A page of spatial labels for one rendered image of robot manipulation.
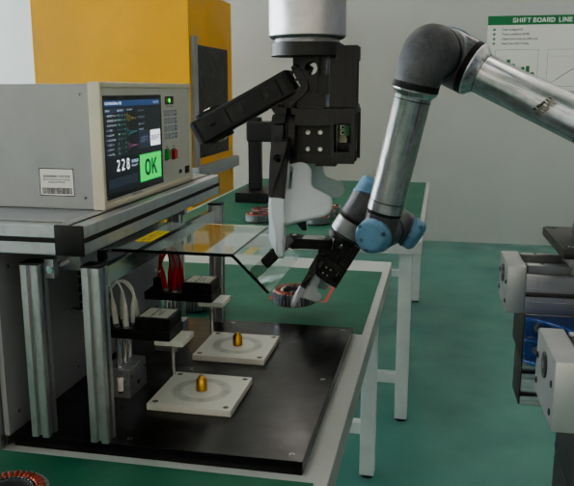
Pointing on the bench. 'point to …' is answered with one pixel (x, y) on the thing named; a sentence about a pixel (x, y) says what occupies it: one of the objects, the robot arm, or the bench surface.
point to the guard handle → (275, 253)
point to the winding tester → (60, 143)
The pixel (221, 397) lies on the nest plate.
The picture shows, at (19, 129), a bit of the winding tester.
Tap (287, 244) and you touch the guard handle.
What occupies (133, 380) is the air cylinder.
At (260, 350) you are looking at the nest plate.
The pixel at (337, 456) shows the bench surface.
